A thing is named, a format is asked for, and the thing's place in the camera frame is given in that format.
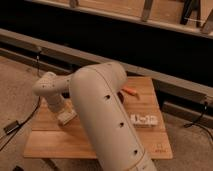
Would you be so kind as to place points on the black power adapter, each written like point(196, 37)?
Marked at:
point(11, 127)

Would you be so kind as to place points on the white toy block cluster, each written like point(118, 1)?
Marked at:
point(145, 121)

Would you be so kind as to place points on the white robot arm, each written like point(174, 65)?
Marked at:
point(93, 90)

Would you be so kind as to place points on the white sponge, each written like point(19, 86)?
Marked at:
point(65, 117)

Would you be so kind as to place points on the wooden table board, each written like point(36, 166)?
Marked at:
point(48, 140)

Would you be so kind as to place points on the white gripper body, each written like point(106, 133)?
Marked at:
point(61, 107)

